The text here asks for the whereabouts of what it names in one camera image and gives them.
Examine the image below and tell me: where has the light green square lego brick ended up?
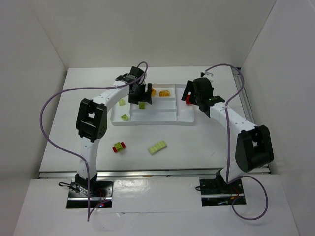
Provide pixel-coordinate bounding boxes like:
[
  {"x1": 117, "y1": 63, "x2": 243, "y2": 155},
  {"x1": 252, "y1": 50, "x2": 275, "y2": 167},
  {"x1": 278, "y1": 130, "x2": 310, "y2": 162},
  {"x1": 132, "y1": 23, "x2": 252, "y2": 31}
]
[{"x1": 118, "y1": 99, "x2": 126, "y2": 107}]

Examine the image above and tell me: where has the red yellow green lego stack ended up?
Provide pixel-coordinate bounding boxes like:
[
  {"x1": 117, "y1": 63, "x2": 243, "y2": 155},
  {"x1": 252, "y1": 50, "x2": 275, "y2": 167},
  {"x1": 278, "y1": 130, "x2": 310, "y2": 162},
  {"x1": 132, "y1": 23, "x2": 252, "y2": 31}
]
[{"x1": 186, "y1": 94, "x2": 191, "y2": 105}]

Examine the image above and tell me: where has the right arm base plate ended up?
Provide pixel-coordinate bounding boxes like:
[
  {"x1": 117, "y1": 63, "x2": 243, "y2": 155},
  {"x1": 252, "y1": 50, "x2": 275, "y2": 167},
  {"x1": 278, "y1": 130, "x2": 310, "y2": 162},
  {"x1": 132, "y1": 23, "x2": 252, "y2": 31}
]
[{"x1": 195, "y1": 179, "x2": 246, "y2": 207}]

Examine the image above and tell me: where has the long light green lego brick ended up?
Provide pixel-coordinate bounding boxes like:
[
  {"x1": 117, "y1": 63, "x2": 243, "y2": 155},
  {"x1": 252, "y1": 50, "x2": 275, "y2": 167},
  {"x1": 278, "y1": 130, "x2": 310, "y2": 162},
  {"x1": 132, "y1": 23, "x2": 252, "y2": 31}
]
[{"x1": 148, "y1": 141, "x2": 167, "y2": 155}]

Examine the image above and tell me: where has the small light green lego brick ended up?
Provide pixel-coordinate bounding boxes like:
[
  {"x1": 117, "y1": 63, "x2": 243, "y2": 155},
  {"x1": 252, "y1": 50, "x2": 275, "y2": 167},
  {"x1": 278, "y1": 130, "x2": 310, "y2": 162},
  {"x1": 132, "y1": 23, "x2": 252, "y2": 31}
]
[{"x1": 121, "y1": 114, "x2": 129, "y2": 121}]

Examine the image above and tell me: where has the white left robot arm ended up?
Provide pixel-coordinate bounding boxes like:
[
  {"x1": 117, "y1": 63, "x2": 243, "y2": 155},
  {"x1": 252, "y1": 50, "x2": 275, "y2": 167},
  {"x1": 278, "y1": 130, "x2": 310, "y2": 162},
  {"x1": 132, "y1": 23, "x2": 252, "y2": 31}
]
[{"x1": 75, "y1": 66, "x2": 152, "y2": 192}]

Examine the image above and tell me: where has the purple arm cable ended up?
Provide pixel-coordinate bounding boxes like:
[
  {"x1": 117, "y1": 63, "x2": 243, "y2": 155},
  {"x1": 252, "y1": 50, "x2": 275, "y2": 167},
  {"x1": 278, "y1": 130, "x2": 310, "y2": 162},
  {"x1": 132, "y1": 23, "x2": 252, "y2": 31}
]
[
  {"x1": 205, "y1": 63, "x2": 268, "y2": 220},
  {"x1": 39, "y1": 61, "x2": 149, "y2": 222}
]

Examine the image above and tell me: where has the red green lego cluster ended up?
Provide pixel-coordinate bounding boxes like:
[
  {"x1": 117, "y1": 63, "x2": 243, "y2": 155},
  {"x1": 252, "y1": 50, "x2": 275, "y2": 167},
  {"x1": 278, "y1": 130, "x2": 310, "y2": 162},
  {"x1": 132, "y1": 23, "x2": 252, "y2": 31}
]
[{"x1": 112, "y1": 142, "x2": 126, "y2": 153}]

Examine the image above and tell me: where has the yellow lego brick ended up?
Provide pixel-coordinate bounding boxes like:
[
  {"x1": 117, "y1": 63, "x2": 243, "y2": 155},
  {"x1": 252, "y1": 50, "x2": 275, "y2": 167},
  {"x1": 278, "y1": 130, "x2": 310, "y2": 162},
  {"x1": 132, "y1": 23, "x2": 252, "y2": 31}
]
[{"x1": 151, "y1": 88, "x2": 157, "y2": 97}]

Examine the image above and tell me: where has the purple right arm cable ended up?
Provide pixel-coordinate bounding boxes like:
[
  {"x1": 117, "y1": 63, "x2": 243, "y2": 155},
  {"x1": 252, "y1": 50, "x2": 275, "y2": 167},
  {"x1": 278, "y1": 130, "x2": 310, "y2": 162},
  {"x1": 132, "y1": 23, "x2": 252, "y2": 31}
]
[{"x1": 205, "y1": 63, "x2": 268, "y2": 220}]

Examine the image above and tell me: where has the aluminium rail right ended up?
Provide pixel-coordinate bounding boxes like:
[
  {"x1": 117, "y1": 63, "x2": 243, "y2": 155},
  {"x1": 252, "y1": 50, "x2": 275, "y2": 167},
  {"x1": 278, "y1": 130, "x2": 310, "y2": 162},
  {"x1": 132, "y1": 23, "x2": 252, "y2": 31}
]
[{"x1": 229, "y1": 68, "x2": 274, "y2": 175}]

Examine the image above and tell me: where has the orange printed lego brick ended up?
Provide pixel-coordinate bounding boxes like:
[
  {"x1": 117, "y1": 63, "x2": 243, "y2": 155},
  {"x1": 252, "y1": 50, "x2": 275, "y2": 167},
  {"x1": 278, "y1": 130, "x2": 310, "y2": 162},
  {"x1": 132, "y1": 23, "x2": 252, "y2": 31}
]
[{"x1": 158, "y1": 90, "x2": 170, "y2": 97}]

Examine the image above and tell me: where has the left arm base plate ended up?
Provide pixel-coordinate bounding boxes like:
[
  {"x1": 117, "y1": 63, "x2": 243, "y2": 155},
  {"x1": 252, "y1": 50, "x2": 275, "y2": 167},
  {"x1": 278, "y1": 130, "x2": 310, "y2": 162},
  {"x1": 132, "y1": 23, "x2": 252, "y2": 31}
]
[{"x1": 64, "y1": 180, "x2": 114, "y2": 209}]

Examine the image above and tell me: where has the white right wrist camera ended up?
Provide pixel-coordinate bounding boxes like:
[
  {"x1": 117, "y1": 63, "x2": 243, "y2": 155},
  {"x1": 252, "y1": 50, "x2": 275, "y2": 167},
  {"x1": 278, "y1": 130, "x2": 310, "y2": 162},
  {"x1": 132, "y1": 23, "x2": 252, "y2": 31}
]
[{"x1": 200, "y1": 71, "x2": 214, "y2": 77}]

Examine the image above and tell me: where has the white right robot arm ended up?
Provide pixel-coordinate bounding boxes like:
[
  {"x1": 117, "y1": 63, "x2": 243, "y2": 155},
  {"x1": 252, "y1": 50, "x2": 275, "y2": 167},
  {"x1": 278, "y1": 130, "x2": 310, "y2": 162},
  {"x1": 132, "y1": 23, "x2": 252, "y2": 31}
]
[{"x1": 182, "y1": 77, "x2": 274, "y2": 192}]

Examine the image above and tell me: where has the white divided sorting tray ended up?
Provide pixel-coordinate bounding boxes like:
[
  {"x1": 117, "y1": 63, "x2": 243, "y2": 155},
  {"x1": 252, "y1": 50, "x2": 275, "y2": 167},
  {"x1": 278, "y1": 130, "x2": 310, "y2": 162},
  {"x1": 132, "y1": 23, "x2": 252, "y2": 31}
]
[{"x1": 110, "y1": 84, "x2": 194, "y2": 126}]

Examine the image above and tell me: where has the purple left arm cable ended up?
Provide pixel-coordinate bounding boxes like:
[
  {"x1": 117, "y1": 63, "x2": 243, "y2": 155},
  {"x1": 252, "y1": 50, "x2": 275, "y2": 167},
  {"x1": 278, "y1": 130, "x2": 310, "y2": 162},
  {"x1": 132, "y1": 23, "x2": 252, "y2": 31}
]
[{"x1": 39, "y1": 61, "x2": 149, "y2": 222}]

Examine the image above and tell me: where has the lime green lego brick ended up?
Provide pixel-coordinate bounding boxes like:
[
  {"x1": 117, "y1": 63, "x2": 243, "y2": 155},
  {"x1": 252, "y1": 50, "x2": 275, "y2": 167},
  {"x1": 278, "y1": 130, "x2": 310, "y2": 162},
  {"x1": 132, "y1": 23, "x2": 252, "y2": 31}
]
[{"x1": 139, "y1": 102, "x2": 146, "y2": 110}]

